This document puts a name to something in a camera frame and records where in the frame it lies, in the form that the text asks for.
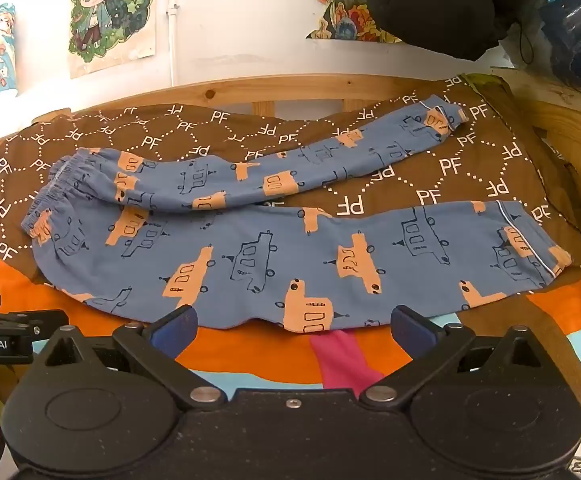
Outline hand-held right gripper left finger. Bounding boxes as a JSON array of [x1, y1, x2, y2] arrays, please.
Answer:
[[33, 304, 227, 411]]

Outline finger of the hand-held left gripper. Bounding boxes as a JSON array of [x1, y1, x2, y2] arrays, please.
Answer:
[[0, 289, 70, 342]]

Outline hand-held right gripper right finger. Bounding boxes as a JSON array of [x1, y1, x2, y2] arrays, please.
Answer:
[[359, 305, 554, 411]]

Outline blue car-print pants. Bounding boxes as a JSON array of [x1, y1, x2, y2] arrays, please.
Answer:
[[20, 94, 574, 335]]

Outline orange multicoloured bedsheet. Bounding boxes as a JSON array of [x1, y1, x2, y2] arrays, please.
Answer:
[[0, 255, 581, 411]]

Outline brown patterned blanket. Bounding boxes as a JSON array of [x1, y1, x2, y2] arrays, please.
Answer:
[[0, 72, 581, 401]]

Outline black cloth bundle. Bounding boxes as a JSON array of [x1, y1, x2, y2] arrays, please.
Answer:
[[363, 0, 546, 61]]

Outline blond cartoon figure wall poster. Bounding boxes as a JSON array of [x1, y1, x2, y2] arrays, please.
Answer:
[[67, 0, 158, 79]]

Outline large colourful landscape wall poster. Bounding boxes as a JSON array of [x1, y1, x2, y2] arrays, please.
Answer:
[[295, 0, 404, 45]]

